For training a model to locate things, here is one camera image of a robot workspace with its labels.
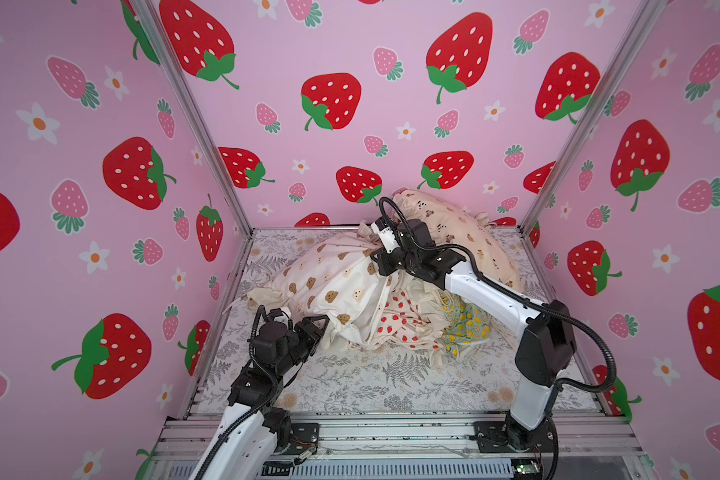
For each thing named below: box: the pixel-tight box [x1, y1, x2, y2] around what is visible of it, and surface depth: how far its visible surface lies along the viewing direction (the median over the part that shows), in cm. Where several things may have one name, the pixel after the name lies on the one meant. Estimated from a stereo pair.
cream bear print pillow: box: [224, 227, 398, 347], surface depth 82 cm
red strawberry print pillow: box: [367, 283, 447, 350], surface depth 89 cm
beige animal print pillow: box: [393, 190, 523, 297], surface depth 94 cm
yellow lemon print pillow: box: [440, 291, 491, 357], surface depth 88 cm
